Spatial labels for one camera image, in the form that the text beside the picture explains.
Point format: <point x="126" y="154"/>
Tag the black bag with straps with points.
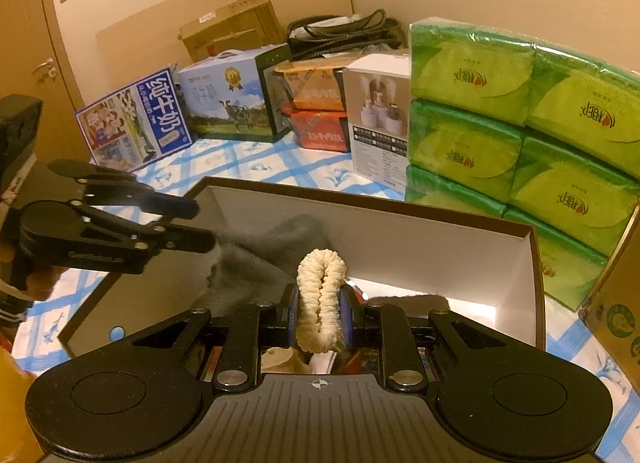
<point x="322" y="35"/>

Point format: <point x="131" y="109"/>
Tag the green tissue pack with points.
<point x="508" y="126"/>

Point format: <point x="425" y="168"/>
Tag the blue milk carton box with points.
<point x="136" y="125"/>

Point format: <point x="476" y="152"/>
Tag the dark brown open box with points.
<point x="486" y="268"/>

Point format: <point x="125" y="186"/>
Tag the orange snack boxes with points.
<point x="315" y="105"/>

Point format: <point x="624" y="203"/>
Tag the orange juice bottle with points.
<point x="18" y="443"/>

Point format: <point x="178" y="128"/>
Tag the white product box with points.
<point x="377" y="97"/>

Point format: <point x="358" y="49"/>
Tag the grey cloth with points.
<point x="252" y="267"/>

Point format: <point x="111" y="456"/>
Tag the wooden door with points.
<point x="30" y="65"/>

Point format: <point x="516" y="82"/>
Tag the cow picture milk box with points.
<point x="228" y="96"/>

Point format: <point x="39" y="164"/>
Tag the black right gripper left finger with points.
<point x="253" y="329"/>

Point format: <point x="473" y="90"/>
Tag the large cardboard box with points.
<point x="611" y="311"/>

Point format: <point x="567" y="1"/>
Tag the beige stocking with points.
<point x="288" y="361"/>

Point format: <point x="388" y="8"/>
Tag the brown cardboard box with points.
<point x="240" y="25"/>

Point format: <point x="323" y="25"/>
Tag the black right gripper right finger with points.
<point x="386" y="329"/>

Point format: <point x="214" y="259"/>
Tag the red black packet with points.
<point x="349" y="361"/>

